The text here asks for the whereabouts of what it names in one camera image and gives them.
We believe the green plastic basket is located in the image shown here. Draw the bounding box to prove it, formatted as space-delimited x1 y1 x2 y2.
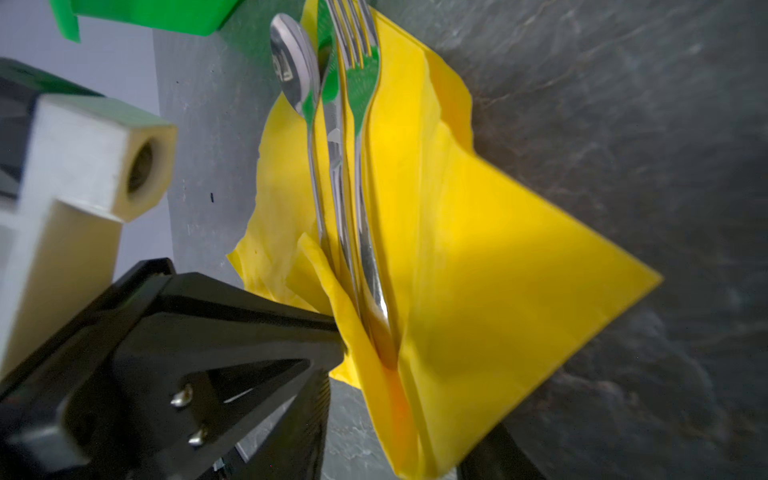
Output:
49 0 239 42

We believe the yellow paper napkin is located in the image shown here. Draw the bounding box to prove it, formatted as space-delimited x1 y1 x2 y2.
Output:
229 14 662 479

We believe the silver spoon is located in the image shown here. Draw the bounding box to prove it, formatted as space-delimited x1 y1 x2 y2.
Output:
270 13 330 257

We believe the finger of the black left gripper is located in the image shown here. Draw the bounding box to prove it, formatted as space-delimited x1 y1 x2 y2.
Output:
1 258 345 479

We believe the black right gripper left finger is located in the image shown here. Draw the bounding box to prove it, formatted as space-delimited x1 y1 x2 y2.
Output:
233 371 331 479

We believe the silver fork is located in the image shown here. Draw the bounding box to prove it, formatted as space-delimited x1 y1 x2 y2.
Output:
327 1 397 369

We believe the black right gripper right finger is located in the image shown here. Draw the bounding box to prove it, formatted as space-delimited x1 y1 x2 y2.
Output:
457 423 545 480

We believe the silver knife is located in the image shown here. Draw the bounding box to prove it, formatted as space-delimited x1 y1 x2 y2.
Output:
317 1 358 304

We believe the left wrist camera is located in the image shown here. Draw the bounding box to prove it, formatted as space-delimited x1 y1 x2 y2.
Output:
1 58 177 374

